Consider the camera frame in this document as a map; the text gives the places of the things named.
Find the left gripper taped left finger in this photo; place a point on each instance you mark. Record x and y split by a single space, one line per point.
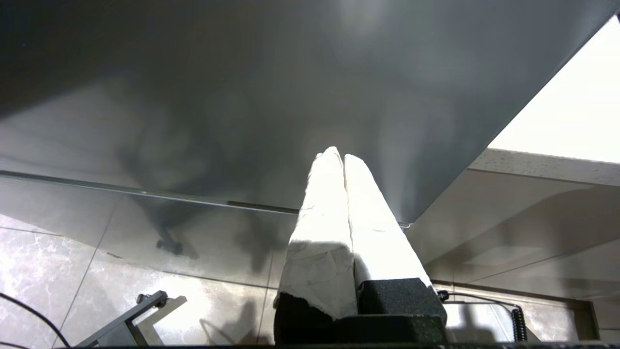
319 252

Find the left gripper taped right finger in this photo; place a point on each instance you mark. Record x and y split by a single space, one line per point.
382 242

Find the grey glossy lower door panel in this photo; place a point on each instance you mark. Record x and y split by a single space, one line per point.
218 232

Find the beige base cabinet front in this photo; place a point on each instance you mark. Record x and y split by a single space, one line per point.
508 223

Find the grey glossy cabinet door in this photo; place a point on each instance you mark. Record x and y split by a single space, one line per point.
242 97

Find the tall beige cabinet side panel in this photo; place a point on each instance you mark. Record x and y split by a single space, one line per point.
571 106

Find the grey metal base bracket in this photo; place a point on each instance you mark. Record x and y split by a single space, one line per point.
121 329

